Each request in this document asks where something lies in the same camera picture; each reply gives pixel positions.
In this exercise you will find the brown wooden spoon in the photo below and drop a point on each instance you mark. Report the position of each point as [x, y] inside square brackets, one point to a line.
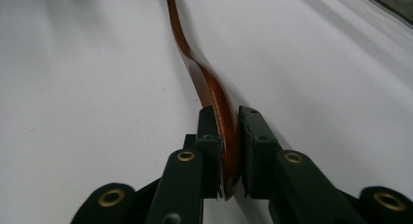
[211, 87]

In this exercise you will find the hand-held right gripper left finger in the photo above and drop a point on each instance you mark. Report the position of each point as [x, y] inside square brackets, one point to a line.
[186, 185]

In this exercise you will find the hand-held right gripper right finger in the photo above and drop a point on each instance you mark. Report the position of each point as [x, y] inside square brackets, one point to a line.
[285, 185]

